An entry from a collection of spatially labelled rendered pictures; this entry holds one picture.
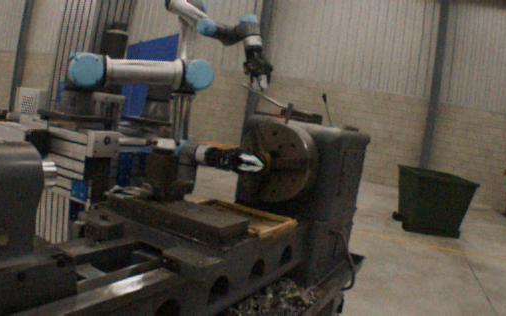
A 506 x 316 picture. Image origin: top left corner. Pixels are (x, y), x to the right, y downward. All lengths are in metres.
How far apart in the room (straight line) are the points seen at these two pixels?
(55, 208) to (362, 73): 10.42
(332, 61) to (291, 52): 1.18
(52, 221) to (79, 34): 0.85
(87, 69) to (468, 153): 10.89
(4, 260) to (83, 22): 1.35
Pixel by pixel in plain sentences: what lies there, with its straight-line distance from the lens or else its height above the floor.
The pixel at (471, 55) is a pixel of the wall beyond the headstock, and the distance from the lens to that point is 12.04.
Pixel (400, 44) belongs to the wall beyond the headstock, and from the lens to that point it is 11.88.
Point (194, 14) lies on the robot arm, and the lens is 1.93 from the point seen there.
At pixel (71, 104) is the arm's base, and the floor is 1.20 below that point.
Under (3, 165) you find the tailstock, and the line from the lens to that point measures 0.78.
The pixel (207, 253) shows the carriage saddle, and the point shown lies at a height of 0.90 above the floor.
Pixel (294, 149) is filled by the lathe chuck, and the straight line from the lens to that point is 1.68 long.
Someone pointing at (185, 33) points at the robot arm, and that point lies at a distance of 2.17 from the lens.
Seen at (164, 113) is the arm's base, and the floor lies 1.20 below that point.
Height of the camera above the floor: 1.26
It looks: 6 degrees down
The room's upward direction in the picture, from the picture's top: 9 degrees clockwise
